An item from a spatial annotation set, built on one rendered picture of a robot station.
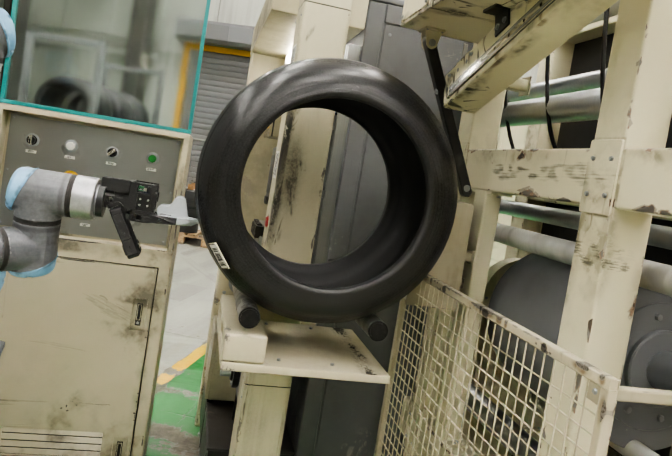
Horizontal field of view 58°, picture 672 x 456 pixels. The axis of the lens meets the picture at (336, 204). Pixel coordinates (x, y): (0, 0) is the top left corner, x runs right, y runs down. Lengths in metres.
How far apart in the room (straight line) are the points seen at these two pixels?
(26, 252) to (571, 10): 1.16
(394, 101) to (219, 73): 10.15
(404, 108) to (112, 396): 1.31
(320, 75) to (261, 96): 0.13
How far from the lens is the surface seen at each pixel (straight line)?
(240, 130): 1.22
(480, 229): 1.73
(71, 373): 2.08
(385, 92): 1.28
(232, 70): 11.30
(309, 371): 1.33
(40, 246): 1.37
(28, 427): 2.17
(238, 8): 11.55
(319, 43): 1.65
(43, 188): 1.34
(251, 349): 1.30
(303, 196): 1.62
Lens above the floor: 1.23
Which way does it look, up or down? 3 degrees down
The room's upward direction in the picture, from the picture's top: 9 degrees clockwise
